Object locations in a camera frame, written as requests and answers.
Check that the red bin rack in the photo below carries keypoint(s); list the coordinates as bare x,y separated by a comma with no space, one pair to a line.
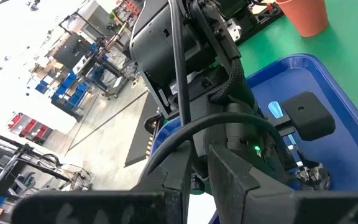
30,127

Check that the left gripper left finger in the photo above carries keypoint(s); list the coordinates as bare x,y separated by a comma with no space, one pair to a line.
89,208

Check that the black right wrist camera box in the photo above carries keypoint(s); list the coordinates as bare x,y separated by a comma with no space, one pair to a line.
309,116

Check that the blue plastic tray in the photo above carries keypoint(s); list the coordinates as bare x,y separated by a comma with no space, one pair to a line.
337,155

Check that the orange ribbed cup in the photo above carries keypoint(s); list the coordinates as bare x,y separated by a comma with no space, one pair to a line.
303,15

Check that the black floor mat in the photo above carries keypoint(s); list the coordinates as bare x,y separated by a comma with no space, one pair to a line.
141,130

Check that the black panel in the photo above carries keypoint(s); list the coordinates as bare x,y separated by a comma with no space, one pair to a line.
73,51

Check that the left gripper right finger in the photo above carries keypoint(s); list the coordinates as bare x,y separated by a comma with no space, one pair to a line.
291,208

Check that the blue bin rack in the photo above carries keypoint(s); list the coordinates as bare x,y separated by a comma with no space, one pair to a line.
70,90

